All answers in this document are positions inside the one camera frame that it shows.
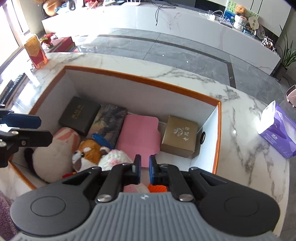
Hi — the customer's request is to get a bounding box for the picture cover book box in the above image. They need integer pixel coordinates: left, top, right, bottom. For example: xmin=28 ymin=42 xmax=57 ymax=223
xmin=87 ymin=104 xmax=127 ymax=147

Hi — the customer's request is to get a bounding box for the green potted plant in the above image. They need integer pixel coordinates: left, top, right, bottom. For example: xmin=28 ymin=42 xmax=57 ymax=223
xmin=273 ymin=26 xmax=295 ymax=82

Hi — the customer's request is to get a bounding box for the red panda plush toy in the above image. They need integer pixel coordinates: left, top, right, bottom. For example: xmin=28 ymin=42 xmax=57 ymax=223
xmin=72 ymin=133 xmax=113 ymax=173

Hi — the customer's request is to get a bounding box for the pink handbag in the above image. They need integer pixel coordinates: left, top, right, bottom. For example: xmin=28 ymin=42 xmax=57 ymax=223
xmin=286 ymin=85 xmax=296 ymax=108

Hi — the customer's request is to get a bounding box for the brown teddy bear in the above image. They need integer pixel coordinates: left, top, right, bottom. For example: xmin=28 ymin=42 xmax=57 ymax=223
xmin=234 ymin=4 xmax=246 ymax=16

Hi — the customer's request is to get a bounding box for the white marble tv cabinet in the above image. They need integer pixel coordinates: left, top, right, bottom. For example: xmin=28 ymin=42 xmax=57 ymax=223
xmin=42 ymin=3 xmax=280 ymax=74

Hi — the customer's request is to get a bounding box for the purple tissue pack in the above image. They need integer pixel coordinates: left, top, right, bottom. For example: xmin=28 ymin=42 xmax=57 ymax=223
xmin=257 ymin=101 xmax=296 ymax=159

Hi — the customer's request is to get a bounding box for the black gift box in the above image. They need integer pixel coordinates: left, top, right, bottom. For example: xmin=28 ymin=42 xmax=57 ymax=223
xmin=58 ymin=96 xmax=101 ymax=137

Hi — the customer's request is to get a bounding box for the orange crochet fruit toy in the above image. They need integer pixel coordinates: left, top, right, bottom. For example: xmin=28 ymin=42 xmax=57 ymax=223
xmin=62 ymin=172 xmax=168 ymax=193

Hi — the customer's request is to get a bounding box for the black keyboard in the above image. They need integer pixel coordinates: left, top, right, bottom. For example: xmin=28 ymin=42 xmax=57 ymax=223
xmin=1 ymin=73 xmax=27 ymax=104

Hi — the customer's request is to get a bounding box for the white pink plush rabbit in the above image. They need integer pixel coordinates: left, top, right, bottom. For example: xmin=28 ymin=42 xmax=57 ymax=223
xmin=23 ymin=127 xmax=81 ymax=183

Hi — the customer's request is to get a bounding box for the red yellow carton box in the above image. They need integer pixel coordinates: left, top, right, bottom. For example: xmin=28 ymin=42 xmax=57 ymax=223
xmin=24 ymin=34 xmax=48 ymax=69

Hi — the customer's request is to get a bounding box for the white crochet bunny keychain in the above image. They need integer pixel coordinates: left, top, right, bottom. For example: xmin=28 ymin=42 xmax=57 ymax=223
xmin=98 ymin=150 xmax=149 ymax=193

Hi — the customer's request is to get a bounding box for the gold gift box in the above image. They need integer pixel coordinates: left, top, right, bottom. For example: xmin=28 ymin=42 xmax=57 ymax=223
xmin=160 ymin=115 xmax=198 ymax=158

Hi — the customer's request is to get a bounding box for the large orange cardboard box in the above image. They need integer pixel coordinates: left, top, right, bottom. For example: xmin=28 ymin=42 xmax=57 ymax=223
xmin=8 ymin=66 xmax=221 ymax=192

